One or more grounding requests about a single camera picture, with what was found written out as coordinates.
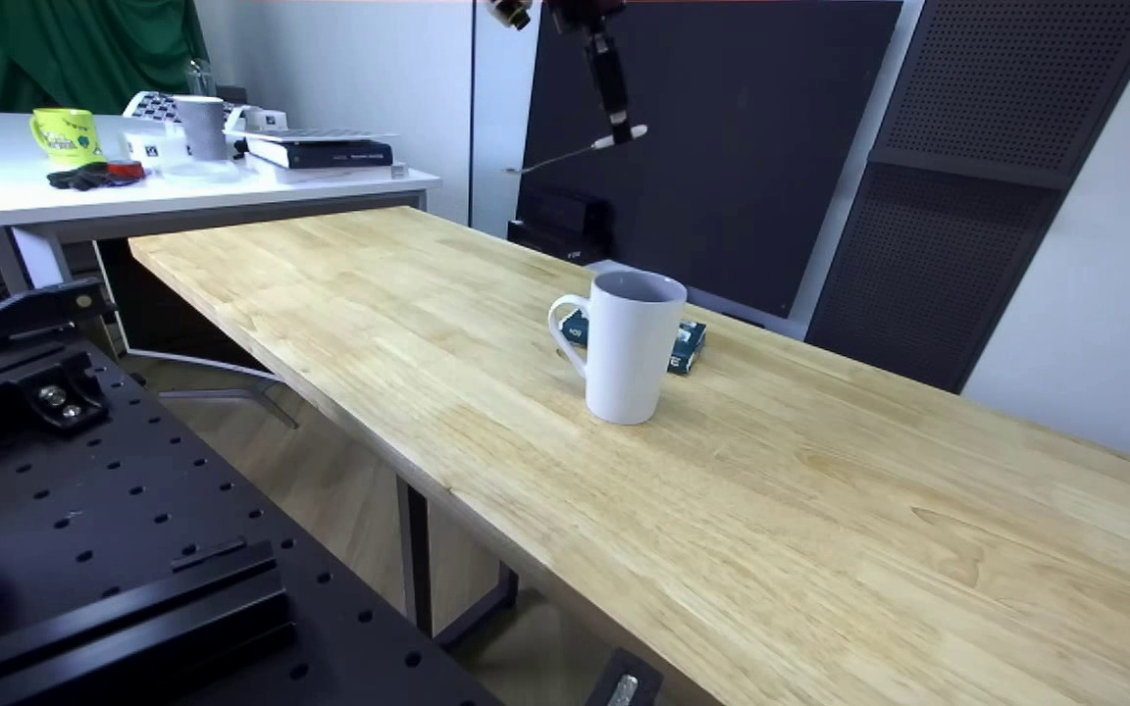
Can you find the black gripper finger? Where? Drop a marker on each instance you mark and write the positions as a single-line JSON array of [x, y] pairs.
[[616, 85], [601, 85]]

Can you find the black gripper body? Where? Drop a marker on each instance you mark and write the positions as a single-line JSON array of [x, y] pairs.
[[591, 14]]

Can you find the yellow green cup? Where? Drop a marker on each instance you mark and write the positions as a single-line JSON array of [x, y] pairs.
[[66, 135]]

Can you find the white ceramic mug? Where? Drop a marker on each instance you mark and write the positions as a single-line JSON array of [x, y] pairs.
[[629, 354]]

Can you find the small white object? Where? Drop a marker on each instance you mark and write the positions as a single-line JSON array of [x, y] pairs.
[[257, 120]]

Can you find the black perforated panel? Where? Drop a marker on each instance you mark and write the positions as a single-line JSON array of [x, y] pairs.
[[981, 196]]

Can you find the grey white mug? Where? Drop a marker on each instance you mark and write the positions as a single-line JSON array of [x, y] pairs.
[[206, 125]]

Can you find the small checkered cube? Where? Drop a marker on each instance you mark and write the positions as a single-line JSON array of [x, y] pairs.
[[148, 108]]

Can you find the black metal table leg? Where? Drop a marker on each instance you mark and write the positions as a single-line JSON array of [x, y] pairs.
[[416, 552]]

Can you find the red black hand tool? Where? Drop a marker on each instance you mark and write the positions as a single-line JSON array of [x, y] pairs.
[[97, 172]]

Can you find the green curtain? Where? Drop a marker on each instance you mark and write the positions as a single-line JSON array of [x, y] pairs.
[[56, 43]]

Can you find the white side table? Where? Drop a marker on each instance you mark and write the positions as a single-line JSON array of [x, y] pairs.
[[18, 196]]

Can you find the black perforated breadboard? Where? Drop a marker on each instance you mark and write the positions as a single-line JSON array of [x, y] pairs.
[[107, 522]]

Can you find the small black bracket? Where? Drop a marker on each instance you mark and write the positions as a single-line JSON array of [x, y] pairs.
[[66, 403]]

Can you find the black metal rail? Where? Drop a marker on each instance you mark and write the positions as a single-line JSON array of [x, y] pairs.
[[107, 630]]

